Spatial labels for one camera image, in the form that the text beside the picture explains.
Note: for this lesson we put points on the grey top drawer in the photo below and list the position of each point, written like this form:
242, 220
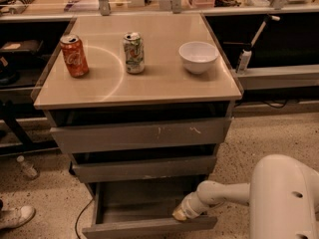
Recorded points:
139, 135

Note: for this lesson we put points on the white squeeze bottle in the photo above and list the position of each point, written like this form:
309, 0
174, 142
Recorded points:
243, 62

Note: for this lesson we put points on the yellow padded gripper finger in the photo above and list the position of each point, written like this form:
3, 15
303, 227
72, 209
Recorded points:
178, 214

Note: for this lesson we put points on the red cola can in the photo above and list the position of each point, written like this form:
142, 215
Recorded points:
74, 55

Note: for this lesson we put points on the grey drawer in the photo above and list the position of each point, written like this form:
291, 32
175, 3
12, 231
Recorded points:
145, 169
139, 135
125, 209

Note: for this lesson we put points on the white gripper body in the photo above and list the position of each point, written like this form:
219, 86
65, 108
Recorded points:
190, 205

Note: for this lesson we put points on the grey middle drawer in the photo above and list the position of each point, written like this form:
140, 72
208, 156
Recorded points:
145, 169

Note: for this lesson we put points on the white handled tool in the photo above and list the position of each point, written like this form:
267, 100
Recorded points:
266, 20

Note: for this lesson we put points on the green white soda can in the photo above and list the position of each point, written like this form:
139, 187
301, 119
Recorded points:
133, 44

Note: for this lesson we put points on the grey drawer cabinet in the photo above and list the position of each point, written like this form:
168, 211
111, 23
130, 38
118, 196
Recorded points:
163, 91

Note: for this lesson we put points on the white sneaker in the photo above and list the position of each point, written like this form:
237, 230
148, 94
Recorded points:
16, 217

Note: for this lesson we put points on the clear plastic bottle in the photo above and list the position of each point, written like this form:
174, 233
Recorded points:
27, 168

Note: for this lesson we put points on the grey bottom drawer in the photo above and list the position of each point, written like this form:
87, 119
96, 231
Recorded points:
125, 209

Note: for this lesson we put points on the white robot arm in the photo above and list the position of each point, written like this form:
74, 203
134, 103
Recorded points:
282, 196

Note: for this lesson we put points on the white bowl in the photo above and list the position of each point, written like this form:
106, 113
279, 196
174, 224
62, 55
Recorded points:
198, 57

